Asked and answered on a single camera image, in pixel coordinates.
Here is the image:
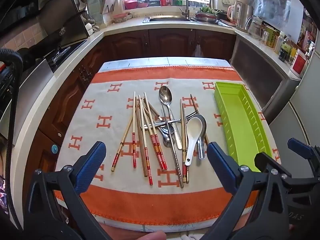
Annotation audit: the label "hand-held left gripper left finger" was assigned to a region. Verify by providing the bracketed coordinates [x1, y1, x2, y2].
[24, 141, 110, 240]

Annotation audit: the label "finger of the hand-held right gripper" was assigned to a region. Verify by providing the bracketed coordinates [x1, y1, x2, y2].
[254, 152, 320, 233]
[287, 137, 320, 178]

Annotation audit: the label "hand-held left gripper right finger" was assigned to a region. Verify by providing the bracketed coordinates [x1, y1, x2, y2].
[200, 142, 292, 240]

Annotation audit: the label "metal soup spoon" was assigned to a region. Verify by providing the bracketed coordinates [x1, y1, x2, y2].
[189, 114, 208, 160]

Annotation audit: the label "metal chopstick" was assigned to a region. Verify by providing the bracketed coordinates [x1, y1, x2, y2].
[161, 101, 185, 189]

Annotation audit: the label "white ceramic soup spoon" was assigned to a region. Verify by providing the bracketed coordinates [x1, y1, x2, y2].
[184, 117, 203, 167]

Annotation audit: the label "gold-banded brown chopstick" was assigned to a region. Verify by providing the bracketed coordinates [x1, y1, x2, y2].
[183, 106, 190, 184]

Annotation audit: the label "green plastic utensil tray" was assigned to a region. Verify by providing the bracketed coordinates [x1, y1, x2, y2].
[214, 81, 273, 173]

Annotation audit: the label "pair of brown chopsticks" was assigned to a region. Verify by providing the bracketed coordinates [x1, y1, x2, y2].
[180, 99, 187, 183]

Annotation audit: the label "bundle of red-banded bamboo chopsticks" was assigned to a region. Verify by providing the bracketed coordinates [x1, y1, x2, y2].
[111, 91, 168, 186]

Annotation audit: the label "gold-handled small spoon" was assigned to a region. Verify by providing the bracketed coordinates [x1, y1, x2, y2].
[150, 110, 175, 148]

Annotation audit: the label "metal fork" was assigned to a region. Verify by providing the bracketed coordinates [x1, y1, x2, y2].
[141, 112, 198, 130]

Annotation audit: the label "dark brown wooden chopstick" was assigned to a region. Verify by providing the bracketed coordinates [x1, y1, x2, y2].
[190, 94, 209, 145]

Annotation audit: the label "dark-handled metal spoon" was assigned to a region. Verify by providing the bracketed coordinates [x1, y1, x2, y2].
[146, 99, 173, 137]

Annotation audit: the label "large metal spoon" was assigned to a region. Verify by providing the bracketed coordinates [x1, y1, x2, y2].
[158, 85, 183, 150]

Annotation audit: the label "person's left hand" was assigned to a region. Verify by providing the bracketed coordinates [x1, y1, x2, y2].
[130, 231, 167, 240]

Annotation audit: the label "white refrigerator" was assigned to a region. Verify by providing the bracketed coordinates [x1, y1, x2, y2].
[269, 55, 320, 155]

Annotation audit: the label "orange letter-print blanket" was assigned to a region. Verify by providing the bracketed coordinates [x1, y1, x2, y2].
[54, 66, 282, 225]

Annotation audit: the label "red-labelled container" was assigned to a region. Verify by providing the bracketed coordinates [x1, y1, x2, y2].
[290, 49, 309, 77]

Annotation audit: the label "silver kitchen appliance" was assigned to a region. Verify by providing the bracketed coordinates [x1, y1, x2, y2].
[229, 34, 302, 124]

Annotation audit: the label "dark sauce bottle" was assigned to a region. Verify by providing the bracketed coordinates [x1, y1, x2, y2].
[278, 39, 292, 62]

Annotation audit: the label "white plastic bottle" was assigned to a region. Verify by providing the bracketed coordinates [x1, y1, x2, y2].
[274, 31, 285, 54]

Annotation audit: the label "green-labelled jar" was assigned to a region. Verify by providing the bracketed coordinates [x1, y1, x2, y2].
[265, 26, 278, 47]

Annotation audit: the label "black gas stove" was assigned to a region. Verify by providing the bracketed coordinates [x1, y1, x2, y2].
[46, 39, 87, 68]

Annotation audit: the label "glass teapot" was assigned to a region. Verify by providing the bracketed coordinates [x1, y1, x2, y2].
[246, 16, 263, 39]

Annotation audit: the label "dark wooden kitchen cabinets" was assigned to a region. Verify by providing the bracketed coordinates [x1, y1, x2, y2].
[22, 28, 237, 205]

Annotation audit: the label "white kitchen countertop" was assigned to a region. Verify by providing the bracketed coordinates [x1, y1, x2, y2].
[10, 5, 304, 155]

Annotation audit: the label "clear plastic bag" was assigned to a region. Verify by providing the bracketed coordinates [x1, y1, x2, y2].
[250, 0, 304, 43]

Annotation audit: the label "steel range hood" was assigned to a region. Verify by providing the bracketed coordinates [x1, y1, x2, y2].
[37, 0, 90, 48]

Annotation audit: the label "pink and white kettle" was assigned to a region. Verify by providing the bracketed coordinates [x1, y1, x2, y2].
[227, 1, 244, 23]

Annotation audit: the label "basin of green vegetables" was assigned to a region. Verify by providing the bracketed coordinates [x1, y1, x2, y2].
[194, 6, 218, 23]

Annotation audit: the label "steel kitchen sink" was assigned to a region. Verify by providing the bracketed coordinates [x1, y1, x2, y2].
[143, 16, 193, 23]

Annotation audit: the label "metal kitchen faucet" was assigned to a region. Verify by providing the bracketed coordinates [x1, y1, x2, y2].
[176, 0, 190, 18]

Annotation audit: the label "hanging kitchen ladles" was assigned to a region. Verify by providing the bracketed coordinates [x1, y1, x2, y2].
[72, 0, 89, 13]

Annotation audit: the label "black braided cable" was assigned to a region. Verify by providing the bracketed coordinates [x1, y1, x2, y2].
[0, 49, 24, 230]

